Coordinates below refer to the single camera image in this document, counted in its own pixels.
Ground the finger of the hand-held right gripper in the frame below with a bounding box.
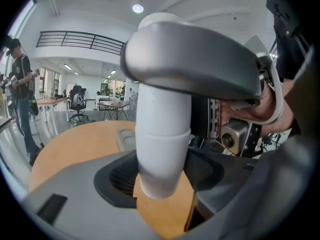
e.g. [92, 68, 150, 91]
[119, 21, 263, 102]

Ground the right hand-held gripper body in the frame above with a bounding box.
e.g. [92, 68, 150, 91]
[191, 35, 285, 157]

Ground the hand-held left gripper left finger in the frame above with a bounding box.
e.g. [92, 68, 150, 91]
[22, 149, 166, 240]

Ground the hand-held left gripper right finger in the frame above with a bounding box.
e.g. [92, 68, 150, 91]
[184, 132, 320, 240]

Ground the person's right forearm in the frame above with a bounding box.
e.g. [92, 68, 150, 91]
[259, 77, 301, 138]

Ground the person's right hand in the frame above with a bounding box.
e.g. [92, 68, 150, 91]
[221, 83, 278, 125]

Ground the round ceiling light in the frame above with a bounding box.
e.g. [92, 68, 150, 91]
[131, 3, 145, 14]

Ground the grey box with two circles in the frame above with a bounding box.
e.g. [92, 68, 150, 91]
[115, 127, 138, 153]

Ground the wooden desk with black legs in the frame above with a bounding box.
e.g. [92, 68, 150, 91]
[96, 100, 131, 122]

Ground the black balcony railing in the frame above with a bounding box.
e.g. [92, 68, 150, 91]
[36, 30, 126, 58]

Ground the black office chair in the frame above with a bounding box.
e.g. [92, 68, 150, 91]
[67, 85, 89, 123]

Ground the white desk with wooden top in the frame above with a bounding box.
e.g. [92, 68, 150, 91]
[36, 97, 70, 123]

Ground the person's black shirt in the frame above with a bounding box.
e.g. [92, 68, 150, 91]
[257, 0, 318, 84]

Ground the white whiteboard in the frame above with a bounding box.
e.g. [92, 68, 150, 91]
[65, 82, 77, 100]

